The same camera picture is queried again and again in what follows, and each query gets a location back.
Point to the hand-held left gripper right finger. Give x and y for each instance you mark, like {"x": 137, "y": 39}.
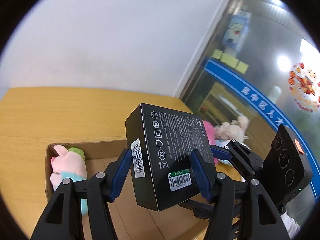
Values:
{"x": 200, "y": 177}

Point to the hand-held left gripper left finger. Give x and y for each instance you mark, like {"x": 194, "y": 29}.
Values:
{"x": 122, "y": 171}

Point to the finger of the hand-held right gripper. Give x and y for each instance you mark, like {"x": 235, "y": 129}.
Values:
{"x": 220, "y": 153}
{"x": 197, "y": 208}

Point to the black product box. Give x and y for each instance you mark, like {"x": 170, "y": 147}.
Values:
{"x": 170, "y": 152}

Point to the brown cardboard box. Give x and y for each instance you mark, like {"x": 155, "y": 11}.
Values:
{"x": 140, "y": 220}

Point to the person's right forearm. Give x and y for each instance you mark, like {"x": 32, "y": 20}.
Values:
{"x": 288, "y": 223}

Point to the wooden desktop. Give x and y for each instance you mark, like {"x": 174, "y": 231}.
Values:
{"x": 50, "y": 110}

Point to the bright pink plush toy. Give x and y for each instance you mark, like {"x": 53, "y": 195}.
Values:
{"x": 208, "y": 132}

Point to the cream plush toy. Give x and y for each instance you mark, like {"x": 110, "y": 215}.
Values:
{"x": 232, "y": 130}

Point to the green plush toy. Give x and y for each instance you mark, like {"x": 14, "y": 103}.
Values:
{"x": 78, "y": 152}

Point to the blue window banner stripe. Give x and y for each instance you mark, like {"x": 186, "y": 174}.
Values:
{"x": 250, "y": 90}

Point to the yellow sticky note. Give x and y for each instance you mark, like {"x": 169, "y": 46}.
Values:
{"x": 242, "y": 66}
{"x": 229, "y": 60}
{"x": 217, "y": 54}

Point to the blue and white poster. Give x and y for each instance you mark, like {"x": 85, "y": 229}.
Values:
{"x": 237, "y": 31}

